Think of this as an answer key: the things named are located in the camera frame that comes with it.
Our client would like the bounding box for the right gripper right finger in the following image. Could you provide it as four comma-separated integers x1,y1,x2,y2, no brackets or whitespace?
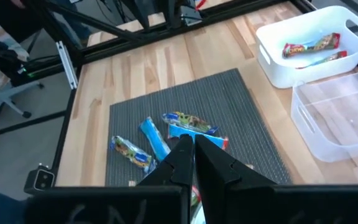
195,134,278,187

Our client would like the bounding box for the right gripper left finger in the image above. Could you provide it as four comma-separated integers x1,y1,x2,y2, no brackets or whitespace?
137,134,195,187

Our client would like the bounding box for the green blue granola bar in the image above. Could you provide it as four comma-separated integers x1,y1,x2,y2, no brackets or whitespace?
109,135,158,174
162,111,219,135

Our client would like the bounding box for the red chewy granola bar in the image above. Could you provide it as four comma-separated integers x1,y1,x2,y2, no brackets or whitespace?
282,32,341,59
295,50,348,70

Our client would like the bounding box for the dark grey woven mat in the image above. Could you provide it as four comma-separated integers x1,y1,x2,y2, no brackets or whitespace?
105,68,293,187

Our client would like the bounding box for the clear plastic bin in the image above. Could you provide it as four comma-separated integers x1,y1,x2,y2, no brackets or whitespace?
290,63,358,184

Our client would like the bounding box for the white plastic bin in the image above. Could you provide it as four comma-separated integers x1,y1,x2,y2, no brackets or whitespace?
255,5,358,90

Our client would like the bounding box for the office chair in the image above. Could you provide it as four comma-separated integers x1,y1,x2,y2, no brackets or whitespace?
0,81,45,131

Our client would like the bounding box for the black table-level camera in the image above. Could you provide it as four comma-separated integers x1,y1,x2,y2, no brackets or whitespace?
24,163,57,195

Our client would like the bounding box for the silver aluminium rail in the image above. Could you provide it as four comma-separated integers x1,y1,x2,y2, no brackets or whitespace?
56,40,79,90

